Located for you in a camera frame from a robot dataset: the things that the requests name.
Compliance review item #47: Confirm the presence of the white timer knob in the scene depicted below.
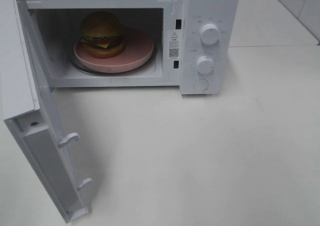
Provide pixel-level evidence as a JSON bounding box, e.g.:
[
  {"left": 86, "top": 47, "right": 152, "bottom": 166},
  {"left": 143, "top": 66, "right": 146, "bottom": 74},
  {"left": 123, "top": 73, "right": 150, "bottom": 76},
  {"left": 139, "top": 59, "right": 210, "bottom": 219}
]
[{"left": 196, "top": 56, "right": 215, "bottom": 75}]

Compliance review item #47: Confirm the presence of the burger with lettuce and cheese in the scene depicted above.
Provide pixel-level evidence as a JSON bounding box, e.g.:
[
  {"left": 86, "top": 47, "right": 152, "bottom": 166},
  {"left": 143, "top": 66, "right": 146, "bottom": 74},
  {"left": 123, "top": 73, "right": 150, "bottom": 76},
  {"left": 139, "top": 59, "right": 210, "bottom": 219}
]
[{"left": 79, "top": 11, "right": 125, "bottom": 59}]

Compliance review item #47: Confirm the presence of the white microwave oven body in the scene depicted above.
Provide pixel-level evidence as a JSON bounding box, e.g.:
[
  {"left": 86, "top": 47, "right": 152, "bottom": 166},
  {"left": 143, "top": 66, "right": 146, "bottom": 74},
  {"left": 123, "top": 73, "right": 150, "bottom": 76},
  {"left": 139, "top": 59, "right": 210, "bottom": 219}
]
[{"left": 26, "top": 0, "right": 238, "bottom": 94}]

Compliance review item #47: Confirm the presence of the pink round plate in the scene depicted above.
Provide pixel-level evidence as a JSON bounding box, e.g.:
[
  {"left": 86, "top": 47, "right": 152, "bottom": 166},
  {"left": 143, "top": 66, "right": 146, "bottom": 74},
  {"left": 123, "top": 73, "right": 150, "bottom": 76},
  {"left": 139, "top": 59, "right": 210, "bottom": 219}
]
[{"left": 73, "top": 28, "right": 155, "bottom": 73}]

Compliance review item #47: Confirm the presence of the upper white power knob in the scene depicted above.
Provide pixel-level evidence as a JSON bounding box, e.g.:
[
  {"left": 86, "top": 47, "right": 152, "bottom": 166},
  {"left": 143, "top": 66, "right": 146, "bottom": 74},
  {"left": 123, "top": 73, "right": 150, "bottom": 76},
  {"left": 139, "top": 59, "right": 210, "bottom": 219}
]
[{"left": 199, "top": 22, "right": 221, "bottom": 45}]

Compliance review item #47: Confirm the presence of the white microwave door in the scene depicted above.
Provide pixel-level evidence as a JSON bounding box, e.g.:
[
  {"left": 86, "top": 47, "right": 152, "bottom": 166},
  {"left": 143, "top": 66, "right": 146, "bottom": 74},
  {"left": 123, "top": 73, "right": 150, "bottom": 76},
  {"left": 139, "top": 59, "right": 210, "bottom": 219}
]
[{"left": 0, "top": 0, "right": 90, "bottom": 222}]

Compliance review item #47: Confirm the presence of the round white door-release button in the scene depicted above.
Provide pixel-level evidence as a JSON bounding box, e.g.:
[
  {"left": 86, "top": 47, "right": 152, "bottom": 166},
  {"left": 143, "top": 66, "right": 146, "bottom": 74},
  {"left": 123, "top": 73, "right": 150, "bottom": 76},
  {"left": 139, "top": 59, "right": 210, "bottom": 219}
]
[{"left": 193, "top": 79, "right": 209, "bottom": 91}]

